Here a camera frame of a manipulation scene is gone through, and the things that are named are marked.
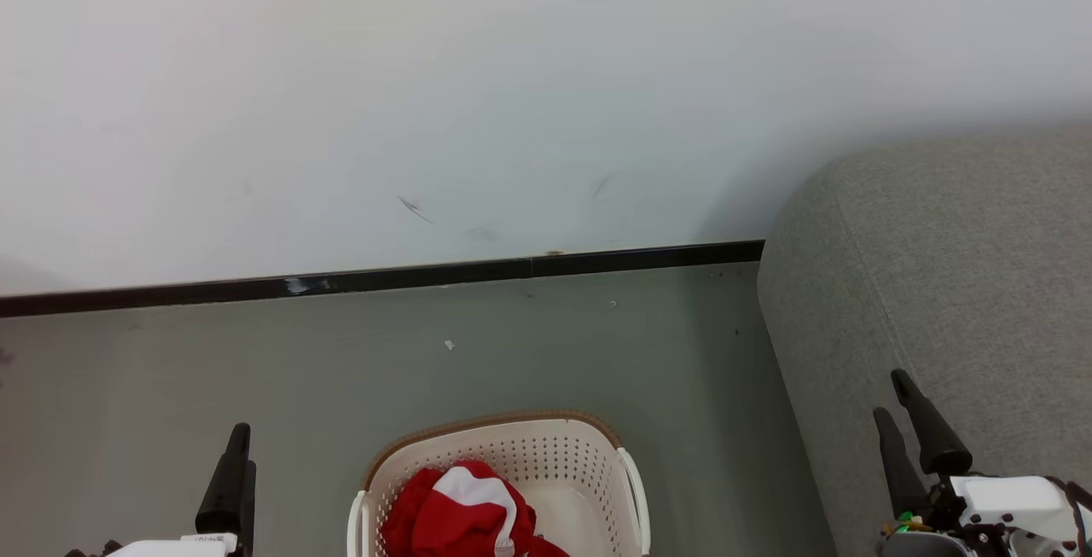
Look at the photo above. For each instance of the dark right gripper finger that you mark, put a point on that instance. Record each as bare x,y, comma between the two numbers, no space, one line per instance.
901,476
938,446

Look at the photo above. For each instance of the black wall baseboard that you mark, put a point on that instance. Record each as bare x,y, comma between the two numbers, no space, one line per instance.
384,277

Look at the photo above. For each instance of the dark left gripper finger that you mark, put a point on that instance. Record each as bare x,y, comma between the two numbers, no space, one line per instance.
223,497
248,514

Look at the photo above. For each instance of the cream perforated laundry basket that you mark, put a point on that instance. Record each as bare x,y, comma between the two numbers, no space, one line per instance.
563,463

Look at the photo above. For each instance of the red white-striped garment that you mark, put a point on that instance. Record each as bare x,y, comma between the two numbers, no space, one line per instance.
465,514

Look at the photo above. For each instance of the grey fabric sofa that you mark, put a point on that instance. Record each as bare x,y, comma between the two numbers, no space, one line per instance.
938,284

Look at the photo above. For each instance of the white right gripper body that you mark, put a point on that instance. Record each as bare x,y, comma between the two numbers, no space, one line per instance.
1011,501

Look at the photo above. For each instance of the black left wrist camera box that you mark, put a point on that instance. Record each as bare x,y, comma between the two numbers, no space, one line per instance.
90,553

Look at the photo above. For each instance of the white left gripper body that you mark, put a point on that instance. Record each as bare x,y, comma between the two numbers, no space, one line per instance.
179,548

